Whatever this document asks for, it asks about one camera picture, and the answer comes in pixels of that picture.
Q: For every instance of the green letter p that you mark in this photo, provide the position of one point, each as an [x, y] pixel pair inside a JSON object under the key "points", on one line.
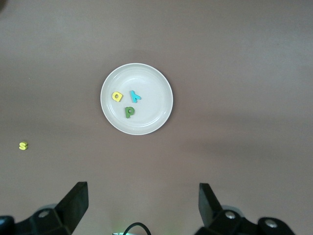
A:
{"points": [[127, 115]]}

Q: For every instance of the yellow letter s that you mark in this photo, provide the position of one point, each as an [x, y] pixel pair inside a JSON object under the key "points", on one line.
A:
{"points": [[23, 146]]}

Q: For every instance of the beige brown plate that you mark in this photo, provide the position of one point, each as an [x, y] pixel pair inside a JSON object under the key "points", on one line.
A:
{"points": [[151, 80]]}

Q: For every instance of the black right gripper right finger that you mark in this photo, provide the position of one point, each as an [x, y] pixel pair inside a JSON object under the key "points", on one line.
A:
{"points": [[215, 215]]}

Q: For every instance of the yellow letter p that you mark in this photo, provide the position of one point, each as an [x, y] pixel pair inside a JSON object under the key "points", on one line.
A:
{"points": [[114, 95]]}

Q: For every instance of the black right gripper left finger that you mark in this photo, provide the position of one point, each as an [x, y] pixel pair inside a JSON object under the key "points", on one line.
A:
{"points": [[68, 210]]}

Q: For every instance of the teal letter y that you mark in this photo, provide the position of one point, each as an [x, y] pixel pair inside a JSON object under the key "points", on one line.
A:
{"points": [[134, 96]]}

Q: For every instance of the brown table cover sheet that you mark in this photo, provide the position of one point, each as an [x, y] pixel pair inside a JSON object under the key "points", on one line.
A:
{"points": [[232, 73]]}

